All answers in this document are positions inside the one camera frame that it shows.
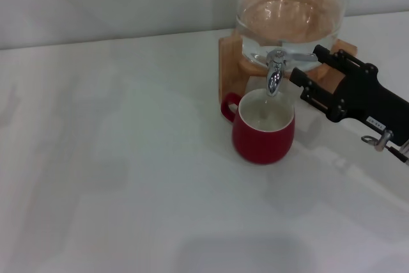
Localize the gripper cable with metal ring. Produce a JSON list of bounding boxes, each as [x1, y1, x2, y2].
[[360, 129, 409, 167]]

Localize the glass water dispenser jar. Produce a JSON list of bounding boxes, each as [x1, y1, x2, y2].
[[235, 0, 355, 72]]

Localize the wooden dispenser stand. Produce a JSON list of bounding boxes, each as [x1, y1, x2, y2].
[[219, 29, 358, 102]]

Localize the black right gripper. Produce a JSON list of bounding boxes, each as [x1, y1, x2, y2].
[[289, 44, 409, 146]]

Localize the chrome faucet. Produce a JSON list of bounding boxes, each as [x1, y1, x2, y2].
[[265, 49, 319, 97]]

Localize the red ceramic cup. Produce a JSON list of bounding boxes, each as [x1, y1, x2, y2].
[[220, 90, 297, 166]]

